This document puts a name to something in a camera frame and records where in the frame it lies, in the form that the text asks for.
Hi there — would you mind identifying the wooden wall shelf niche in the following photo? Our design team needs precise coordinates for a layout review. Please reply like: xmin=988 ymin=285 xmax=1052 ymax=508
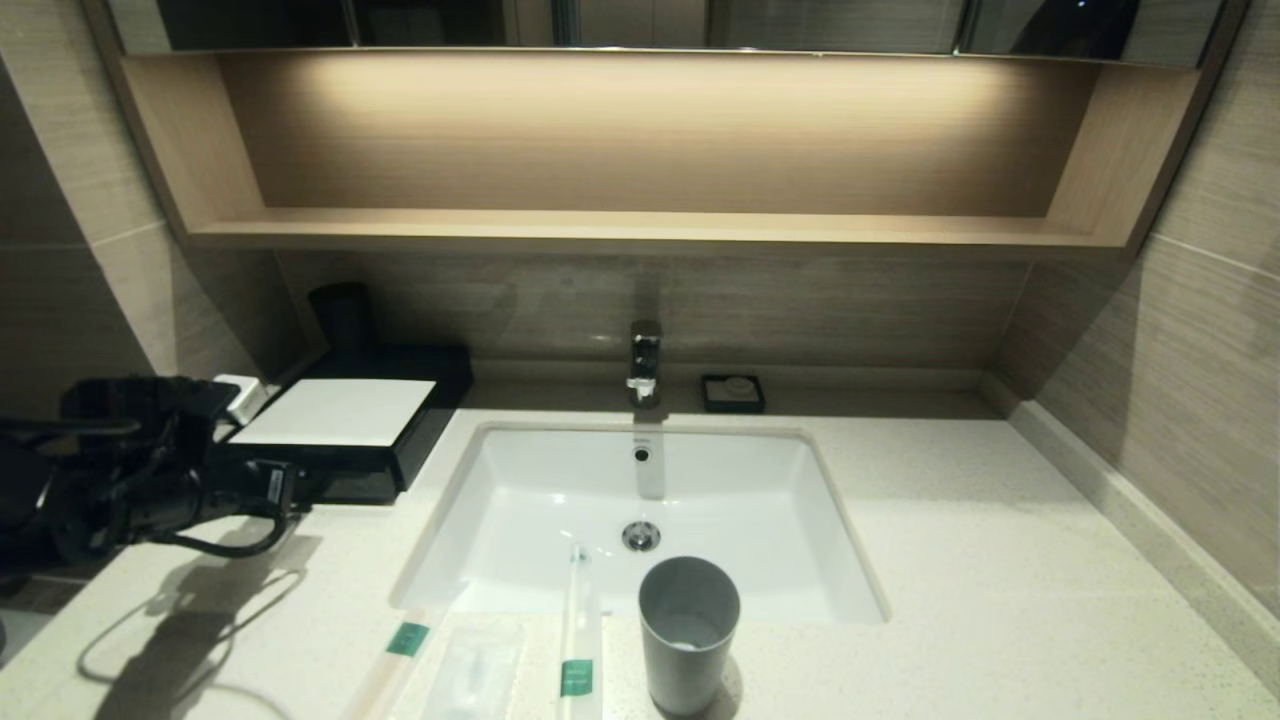
xmin=85 ymin=48 xmax=1246 ymax=261

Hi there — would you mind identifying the grey plastic cup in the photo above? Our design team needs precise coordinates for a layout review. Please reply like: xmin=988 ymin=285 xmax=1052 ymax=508
xmin=638 ymin=556 xmax=742 ymax=717

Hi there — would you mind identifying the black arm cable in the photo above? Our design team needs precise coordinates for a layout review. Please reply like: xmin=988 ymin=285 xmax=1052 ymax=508
xmin=148 ymin=495 xmax=303 ymax=559

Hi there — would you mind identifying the white ceramic sink basin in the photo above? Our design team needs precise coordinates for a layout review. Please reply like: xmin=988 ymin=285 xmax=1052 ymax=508
xmin=390 ymin=420 xmax=889 ymax=626

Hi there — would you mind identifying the black soap dish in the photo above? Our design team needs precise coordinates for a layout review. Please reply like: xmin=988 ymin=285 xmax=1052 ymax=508
xmin=700 ymin=373 xmax=767 ymax=415

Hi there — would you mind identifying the clear plastic packet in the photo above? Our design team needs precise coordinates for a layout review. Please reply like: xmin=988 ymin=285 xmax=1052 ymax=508
xmin=420 ymin=618 xmax=528 ymax=720

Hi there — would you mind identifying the chrome faucet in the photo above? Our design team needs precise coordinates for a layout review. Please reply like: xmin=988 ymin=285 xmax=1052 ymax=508
xmin=627 ymin=320 xmax=664 ymax=409

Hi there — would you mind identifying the mirror cabinet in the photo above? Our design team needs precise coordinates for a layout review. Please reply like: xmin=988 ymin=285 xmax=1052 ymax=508
xmin=105 ymin=0 xmax=1226 ymax=69

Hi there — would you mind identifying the slim toothbrush pack green label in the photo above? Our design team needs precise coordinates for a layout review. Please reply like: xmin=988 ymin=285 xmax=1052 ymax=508
xmin=557 ymin=540 xmax=607 ymax=720

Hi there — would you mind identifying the wide paper pack green label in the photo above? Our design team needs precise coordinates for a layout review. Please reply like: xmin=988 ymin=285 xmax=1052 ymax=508
xmin=340 ymin=603 xmax=453 ymax=720

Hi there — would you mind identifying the black cylindrical cup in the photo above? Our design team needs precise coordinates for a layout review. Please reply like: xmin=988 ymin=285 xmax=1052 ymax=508
xmin=308 ymin=282 xmax=379 ymax=366

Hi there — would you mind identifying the black amenity drawer box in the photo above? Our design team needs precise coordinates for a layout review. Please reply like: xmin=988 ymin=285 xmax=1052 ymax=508
xmin=215 ymin=345 xmax=476 ymax=503
xmin=290 ymin=446 xmax=404 ymax=504

